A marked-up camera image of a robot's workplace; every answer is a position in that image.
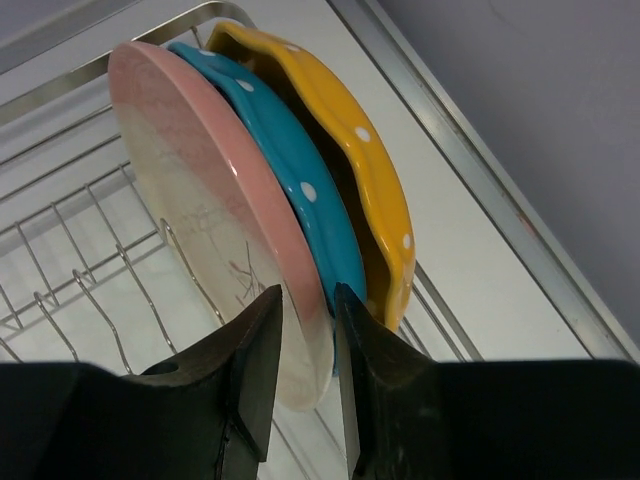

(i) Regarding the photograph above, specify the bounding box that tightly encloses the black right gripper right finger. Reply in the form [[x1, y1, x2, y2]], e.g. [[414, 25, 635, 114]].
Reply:
[[334, 284, 639, 479]]

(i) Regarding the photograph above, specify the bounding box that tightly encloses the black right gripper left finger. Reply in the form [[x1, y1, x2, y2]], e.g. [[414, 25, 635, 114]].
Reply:
[[1, 286, 283, 479]]

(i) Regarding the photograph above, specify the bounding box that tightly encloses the pink and cream plate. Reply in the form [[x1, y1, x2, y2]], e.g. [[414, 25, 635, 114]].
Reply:
[[108, 42, 334, 411]]

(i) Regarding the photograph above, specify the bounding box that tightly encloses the yellow polka dot plate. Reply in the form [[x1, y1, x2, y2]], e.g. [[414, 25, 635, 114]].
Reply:
[[206, 21, 416, 331]]

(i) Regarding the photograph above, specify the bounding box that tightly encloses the blue polka dot plate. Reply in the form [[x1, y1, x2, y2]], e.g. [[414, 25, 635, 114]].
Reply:
[[165, 41, 369, 376]]

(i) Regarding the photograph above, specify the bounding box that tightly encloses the wire dish rack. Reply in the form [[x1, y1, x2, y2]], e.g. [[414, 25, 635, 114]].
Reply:
[[1, 1, 482, 479]]

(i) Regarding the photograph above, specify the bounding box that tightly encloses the aluminium edge rail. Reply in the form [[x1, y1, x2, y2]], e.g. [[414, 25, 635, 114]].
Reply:
[[331, 1, 639, 362]]

